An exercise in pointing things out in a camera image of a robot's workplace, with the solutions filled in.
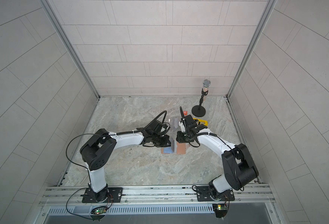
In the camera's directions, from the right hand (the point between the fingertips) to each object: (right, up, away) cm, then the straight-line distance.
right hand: (177, 139), depth 86 cm
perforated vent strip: (-46, -31, -18) cm, 58 cm away
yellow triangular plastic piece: (+21, +9, +12) cm, 26 cm away
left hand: (-1, -3, -1) cm, 3 cm away
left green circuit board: (-37, -28, -22) cm, 52 cm away
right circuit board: (+21, -31, -19) cm, 41 cm away
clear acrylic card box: (-1, +8, +6) cm, 10 cm away
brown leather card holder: (+2, -7, 0) cm, 7 cm away
